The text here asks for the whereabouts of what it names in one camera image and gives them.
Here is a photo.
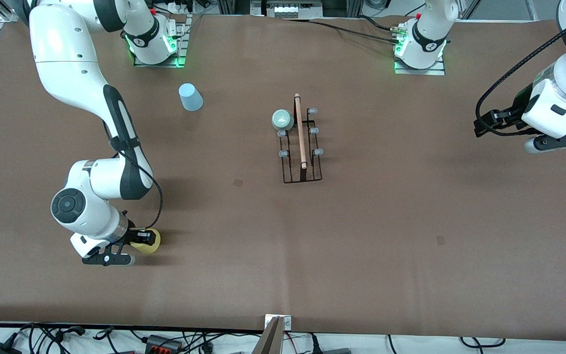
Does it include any yellow plastic cup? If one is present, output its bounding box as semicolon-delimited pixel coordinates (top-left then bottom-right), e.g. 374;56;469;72
131;229;162;255

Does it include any pale green plastic cup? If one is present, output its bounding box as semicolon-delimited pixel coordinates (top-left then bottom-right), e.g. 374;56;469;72
271;109;295;132

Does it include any black wire cup holder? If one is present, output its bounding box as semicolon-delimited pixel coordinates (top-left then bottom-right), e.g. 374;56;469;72
277;93;324;184

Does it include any light blue plastic cup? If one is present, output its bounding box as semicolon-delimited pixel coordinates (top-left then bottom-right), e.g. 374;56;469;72
178;83;204;112

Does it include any black orange connector block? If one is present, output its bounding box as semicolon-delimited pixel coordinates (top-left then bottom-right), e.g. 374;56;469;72
144;334;183;354

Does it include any large table cover sheet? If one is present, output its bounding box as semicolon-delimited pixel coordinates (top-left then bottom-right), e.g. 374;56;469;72
0;10;566;342

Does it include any grey electronics box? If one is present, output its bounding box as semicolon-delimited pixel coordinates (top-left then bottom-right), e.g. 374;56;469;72
263;0;324;19

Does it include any white power strip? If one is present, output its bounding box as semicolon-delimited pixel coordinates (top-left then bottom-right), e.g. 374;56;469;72
166;0;198;14

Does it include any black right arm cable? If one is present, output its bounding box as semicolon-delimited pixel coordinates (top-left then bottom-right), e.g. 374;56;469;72
102;118;164;232

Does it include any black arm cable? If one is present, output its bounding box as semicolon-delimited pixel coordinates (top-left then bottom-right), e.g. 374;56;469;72
102;118;164;232
474;20;566;136

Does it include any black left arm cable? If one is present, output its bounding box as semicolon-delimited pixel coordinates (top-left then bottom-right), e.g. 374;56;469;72
474;20;566;136

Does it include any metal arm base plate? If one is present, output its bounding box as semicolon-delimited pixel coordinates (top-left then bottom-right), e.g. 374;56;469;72
394;29;446;76
133;15;190;68

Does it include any tangled black cable bundle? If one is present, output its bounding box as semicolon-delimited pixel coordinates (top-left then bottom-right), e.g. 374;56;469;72
0;322;264;354

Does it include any thick black cable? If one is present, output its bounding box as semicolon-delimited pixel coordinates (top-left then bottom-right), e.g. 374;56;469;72
357;15;404;33

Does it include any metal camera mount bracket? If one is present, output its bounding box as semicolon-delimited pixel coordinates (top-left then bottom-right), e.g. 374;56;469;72
251;315;292;354

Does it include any thin black cable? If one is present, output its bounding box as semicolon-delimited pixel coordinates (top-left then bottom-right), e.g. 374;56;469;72
283;18;404;45

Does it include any black cable loop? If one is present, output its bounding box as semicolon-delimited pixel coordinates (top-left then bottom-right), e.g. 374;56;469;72
460;337;506;349

